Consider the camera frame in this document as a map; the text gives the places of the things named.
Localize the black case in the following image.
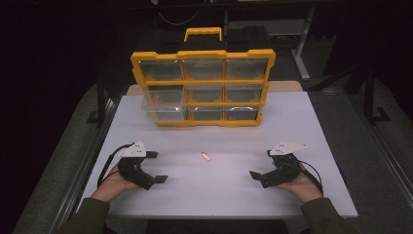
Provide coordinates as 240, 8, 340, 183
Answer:
139, 25, 275, 54

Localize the yellow organizer case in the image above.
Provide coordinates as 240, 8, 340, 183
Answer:
130, 26, 277, 129

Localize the clear plastic drawer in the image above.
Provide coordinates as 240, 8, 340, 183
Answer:
141, 95, 190, 124

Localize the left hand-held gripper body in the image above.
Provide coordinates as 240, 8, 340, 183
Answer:
117, 139, 156, 191

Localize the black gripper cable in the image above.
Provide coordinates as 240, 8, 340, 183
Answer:
300, 160, 324, 196
96, 142, 134, 188

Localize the metal frame rail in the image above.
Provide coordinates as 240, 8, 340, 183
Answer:
48, 96, 123, 234
349, 93, 413, 204

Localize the black metal stand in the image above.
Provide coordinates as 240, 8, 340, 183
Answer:
362, 63, 392, 127
86, 73, 115, 129

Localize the thin dark cable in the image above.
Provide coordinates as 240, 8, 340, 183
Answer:
158, 11, 200, 27

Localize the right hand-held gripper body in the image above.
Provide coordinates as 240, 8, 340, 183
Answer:
259, 140, 309, 189

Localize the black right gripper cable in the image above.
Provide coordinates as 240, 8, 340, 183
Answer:
300, 160, 324, 196

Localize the person's right hand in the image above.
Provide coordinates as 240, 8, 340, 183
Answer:
276, 163, 324, 205

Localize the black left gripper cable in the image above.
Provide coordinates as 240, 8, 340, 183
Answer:
96, 142, 134, 188

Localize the person's left hand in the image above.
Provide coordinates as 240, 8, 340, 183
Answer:
91, 164, 141, 203

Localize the white metal desk frame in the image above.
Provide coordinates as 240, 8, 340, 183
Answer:
223, 5, 318, 82

